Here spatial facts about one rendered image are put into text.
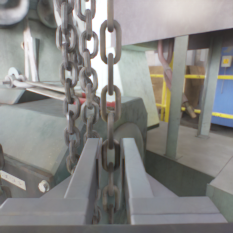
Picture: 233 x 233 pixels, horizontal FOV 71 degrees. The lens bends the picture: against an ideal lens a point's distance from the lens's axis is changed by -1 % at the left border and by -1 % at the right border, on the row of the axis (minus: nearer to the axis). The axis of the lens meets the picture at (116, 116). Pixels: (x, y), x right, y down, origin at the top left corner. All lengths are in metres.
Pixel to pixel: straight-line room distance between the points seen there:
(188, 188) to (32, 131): 0.57
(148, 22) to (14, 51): 0.82
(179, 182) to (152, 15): 0.63
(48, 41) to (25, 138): 1.01
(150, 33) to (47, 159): 0.57
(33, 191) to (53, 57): 1.07
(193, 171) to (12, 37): 1.17
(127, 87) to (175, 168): 0.45
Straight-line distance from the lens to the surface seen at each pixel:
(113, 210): 0.18
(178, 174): 0.70
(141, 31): 0.72
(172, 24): 0.65
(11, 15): 1.12
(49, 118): 0.33
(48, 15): 1.26
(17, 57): 1.22
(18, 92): 0.48
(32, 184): 0.31
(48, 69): 1.27
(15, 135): 0.36
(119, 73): 0.86
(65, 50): 0.18
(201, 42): 0.97
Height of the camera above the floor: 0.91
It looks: 15 degrees down
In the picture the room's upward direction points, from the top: straight up
